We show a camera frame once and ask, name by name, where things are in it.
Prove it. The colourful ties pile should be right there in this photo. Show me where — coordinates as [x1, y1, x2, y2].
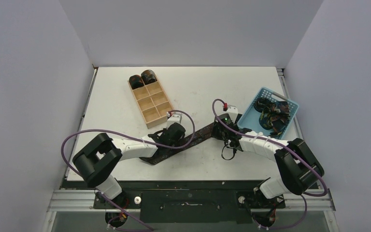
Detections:
[254, 97, 291, 138]

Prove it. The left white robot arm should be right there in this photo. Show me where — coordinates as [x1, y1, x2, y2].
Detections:
[72, 123, 186, 208]

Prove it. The aluminium frame rail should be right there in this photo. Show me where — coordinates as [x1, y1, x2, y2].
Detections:
[47, 189, 336, 212]

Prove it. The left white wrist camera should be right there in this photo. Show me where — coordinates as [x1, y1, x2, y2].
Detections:
[166, 111, 183, 129]

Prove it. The blue plastic basket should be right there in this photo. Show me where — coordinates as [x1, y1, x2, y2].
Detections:
[237, 87, 300, 139]

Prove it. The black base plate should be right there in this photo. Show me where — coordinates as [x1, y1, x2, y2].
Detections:
[92, 180, 288, 225]

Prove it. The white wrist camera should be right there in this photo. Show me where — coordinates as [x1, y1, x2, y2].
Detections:
[223, 103, 239, 122]
[166, 111, 183, 129]

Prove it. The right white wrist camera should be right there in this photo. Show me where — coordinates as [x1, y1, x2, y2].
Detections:
[223, 103, 239, 122]

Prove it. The wooden compartment tray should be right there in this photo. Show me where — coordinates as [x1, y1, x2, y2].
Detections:
[129, 81, 174, 129]

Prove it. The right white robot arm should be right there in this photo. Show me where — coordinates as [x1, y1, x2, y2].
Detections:
[214, 114, 325, 207]

